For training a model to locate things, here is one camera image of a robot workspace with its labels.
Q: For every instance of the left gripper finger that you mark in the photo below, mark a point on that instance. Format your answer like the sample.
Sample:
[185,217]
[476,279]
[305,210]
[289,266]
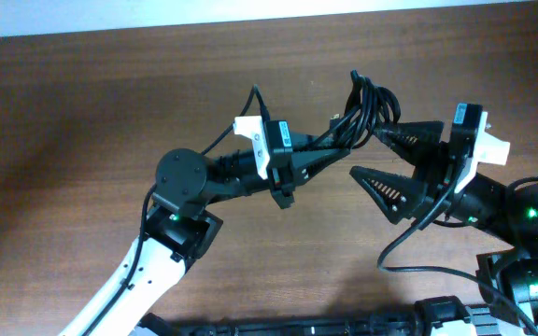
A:
[307,164]
[303,142]

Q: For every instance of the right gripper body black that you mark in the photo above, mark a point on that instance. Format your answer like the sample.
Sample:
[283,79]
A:
[438,182]

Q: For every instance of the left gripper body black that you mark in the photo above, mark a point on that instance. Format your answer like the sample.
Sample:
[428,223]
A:
[279,176]

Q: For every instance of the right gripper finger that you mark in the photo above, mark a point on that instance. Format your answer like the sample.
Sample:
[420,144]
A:
[397,196]
[414,142]

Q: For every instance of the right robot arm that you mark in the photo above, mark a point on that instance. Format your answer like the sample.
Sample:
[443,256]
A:
[445,190]

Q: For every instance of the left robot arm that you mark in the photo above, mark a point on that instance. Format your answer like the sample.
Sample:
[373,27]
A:
[176,229]

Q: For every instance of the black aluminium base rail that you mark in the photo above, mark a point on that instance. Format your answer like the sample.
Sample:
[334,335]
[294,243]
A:
[435,316]

